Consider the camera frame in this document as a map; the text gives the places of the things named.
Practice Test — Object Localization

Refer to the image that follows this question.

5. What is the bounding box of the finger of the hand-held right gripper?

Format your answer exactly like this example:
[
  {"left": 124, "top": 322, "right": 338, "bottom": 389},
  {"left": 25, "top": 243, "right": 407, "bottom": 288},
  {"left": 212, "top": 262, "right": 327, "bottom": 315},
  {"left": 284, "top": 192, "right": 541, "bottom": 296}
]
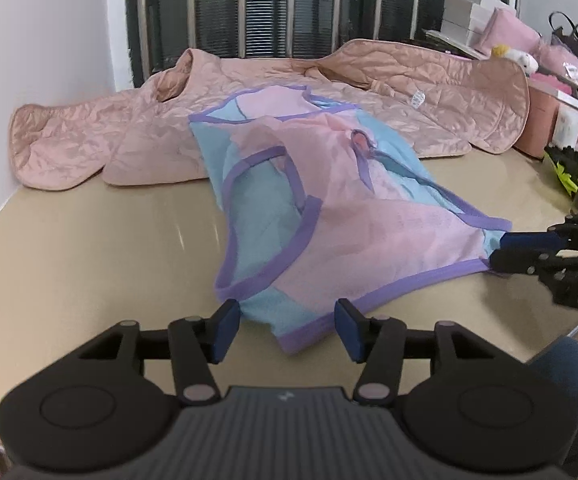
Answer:
[
  {"left": 489, "top": 249, "right": 558, "bottom": 276},
  {"left": 499, "top": 229, "right": 571, "bottom": 252}
]

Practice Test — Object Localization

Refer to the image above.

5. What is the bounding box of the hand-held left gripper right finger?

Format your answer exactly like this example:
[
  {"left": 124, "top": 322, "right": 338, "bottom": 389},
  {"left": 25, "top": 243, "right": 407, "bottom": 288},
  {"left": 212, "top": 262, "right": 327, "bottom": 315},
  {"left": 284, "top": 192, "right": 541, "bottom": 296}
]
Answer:
[{"left": 334, "top": 299, "right": 497, "bottom": 406}]

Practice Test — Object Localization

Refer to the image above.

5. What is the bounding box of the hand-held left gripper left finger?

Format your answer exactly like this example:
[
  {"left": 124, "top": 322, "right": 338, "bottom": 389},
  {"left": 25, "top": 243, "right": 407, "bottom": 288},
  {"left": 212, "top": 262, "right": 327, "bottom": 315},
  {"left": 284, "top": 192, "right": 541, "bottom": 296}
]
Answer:
[{"left": 76, "top": 299, "right": 242, "bottom": 406}]

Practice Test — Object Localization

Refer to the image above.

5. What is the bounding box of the pink blue purple-trimmed garment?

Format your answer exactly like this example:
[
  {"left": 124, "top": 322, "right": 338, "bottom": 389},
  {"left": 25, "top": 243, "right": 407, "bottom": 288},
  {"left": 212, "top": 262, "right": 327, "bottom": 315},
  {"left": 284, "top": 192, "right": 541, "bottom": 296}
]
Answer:
[{"left": 188, "top": 85, "right": 514, "bottom": 357}]

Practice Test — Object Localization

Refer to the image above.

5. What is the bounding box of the pink storage box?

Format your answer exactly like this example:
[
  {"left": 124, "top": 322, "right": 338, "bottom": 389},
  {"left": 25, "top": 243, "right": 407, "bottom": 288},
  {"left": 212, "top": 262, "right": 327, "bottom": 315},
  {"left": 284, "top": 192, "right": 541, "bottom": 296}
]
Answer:
[{"left": 512, "top": 77, "right": 578, "bottom": 161}]

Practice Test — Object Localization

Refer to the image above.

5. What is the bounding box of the white yellow plush toy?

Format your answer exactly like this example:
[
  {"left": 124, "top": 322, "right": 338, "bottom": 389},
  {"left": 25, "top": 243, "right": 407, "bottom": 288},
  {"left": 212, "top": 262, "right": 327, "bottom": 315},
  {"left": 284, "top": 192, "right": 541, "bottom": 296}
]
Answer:
[{"left": 490, "top": 43, "right": 540, "bottom": 77}]

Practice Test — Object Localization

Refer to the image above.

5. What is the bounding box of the black handbag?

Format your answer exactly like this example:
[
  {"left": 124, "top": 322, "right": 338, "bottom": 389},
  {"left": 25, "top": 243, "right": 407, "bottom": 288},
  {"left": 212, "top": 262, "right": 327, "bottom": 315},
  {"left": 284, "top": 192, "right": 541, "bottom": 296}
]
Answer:
[{"left": 548, "top": 10, "right": 578, "bottom": 83}]

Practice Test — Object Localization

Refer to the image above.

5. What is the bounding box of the pink fabric pouch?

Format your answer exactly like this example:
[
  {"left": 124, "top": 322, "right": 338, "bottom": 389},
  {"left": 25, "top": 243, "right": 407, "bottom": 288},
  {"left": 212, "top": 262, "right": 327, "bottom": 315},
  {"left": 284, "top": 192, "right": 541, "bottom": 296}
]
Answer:
[{"left": 480, "top": 8, "right": 543, "bottom": 60}]

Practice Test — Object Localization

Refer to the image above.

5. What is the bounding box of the pink quilted jacket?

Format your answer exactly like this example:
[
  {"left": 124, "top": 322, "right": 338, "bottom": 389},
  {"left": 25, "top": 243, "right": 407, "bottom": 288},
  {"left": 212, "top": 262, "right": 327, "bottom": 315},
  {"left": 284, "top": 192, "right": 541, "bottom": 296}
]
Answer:
[{"left": 8, "top": 38, "right": 531, "bottom": 192}]

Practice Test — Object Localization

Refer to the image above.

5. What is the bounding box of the stack of white boxes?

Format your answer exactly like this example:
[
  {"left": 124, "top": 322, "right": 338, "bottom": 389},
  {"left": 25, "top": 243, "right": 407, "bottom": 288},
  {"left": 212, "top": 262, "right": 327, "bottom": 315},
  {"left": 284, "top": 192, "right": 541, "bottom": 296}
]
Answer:
[{"left": 440, "top": 0, "right": 517, "bottom": 50}]

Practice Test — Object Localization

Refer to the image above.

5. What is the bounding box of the dark window with metal bars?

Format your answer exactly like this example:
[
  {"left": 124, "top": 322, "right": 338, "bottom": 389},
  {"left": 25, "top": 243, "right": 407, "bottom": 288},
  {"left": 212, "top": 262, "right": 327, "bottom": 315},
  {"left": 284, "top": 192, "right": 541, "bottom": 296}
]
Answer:
[{"left": 124, "top": 0, "right": 521, "bottom": 86}]

